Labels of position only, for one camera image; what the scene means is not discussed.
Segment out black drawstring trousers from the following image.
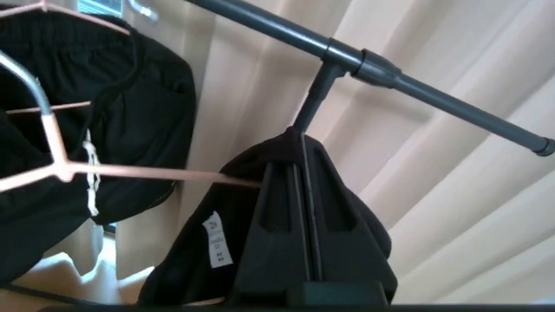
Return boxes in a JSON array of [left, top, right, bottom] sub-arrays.
[[0, 10, 197, 287]]

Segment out black clothes rack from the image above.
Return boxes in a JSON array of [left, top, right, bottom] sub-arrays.
[[0, 0, 555, 307]]

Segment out window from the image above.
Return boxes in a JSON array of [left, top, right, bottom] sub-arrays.
[[77, 0, 125, 17]]

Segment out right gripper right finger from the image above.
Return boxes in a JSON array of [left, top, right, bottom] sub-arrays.
[[301, 133, 398, 301]]

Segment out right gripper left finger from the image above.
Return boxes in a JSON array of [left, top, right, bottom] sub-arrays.
[[233, 162, 311, 288]]

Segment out pink clothes hanger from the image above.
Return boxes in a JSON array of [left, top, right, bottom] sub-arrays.
[[0, 49, 264, 194], [0, 0, 160, 116]]

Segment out black garment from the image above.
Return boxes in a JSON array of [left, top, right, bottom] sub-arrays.
[[137, 126, 398, 307]]

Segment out beige curtain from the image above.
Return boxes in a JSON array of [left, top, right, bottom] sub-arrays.
[[41, 218, 106, 278], [114, 0, 555, 304]]

